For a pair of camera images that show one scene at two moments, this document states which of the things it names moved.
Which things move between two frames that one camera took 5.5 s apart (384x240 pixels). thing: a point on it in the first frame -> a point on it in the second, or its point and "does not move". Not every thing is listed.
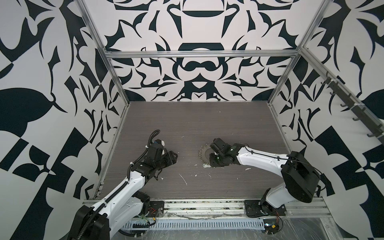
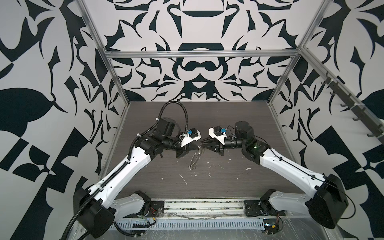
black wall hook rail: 375,128 does not move
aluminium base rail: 225,207 does not move
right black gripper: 213,163 -> 219,148
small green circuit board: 271,225 does not move
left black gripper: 170,158 -> 185,149
